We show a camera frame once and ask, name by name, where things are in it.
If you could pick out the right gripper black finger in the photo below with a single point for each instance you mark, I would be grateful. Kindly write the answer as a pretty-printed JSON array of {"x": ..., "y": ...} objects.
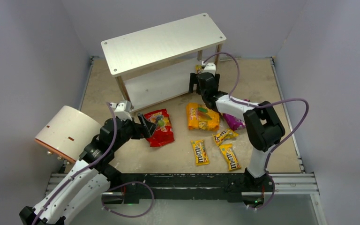
[
  {"x": 216, "y": 84},
  {"x": 193, "y": 83}
]

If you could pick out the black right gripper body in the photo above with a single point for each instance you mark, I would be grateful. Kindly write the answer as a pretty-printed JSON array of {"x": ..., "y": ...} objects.
[{"x": 199, "y": 78}]

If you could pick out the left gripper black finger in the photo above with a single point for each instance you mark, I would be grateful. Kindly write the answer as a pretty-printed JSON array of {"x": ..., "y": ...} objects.
[
  {"x": 148, "y": 129},
  {"x": 143, "y": 121}
]

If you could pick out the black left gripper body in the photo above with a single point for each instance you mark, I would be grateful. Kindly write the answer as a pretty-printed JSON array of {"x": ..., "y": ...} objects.
[{"x": 141, "y": 129}]

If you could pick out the yellow m&m's bag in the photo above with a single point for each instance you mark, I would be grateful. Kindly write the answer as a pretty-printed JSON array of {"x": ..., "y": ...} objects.
[
  {"x": 199, "y": 150},
  {"x": 230, "y": 157},
  {"x": 198, "y": 69},
  {"x": 223, "y": 136}
]

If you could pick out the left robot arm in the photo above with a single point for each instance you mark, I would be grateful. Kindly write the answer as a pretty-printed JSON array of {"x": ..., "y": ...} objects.
[{"x": 90, "y": 176}]

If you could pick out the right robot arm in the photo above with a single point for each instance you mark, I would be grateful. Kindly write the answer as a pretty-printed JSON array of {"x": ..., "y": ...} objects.
[{"x": 264, "y": 128}]

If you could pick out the white two-tier shelf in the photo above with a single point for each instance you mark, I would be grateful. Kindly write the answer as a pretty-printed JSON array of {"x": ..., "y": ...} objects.
[{"x": 142, "y": 49}]

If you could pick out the red assorted gummy bag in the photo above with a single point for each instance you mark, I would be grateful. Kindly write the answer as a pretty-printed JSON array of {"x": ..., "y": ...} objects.
[{"x": 163, "y": 133}]

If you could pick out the orange mango gummy bag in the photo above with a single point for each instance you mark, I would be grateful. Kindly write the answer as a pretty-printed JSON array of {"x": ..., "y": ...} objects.
[{"x": 201, "y": 118}]

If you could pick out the purple grape gummy bag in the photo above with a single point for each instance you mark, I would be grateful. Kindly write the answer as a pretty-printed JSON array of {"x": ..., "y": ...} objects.
[{"x": 234, "y": 123}]

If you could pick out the white cylinder container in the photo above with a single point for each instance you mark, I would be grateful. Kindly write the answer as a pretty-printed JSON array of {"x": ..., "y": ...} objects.
[{"x": 67, "y": 133}]

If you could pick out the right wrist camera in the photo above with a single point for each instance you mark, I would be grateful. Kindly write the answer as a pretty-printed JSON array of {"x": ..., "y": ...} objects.
[{"x": 208, "y": 67}]

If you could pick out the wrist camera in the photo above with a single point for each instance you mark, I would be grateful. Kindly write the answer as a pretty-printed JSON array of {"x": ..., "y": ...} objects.
[
  {"x": 208, "y": 67},
  {"x": 122, "y": 110}
]

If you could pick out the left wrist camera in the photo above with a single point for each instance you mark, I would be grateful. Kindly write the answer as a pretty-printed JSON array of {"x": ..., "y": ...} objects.
[{"x": 122, "y": 110}]

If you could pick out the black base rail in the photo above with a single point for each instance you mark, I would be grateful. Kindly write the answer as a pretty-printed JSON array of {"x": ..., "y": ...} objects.
[{"x": 231, "y": 187}]

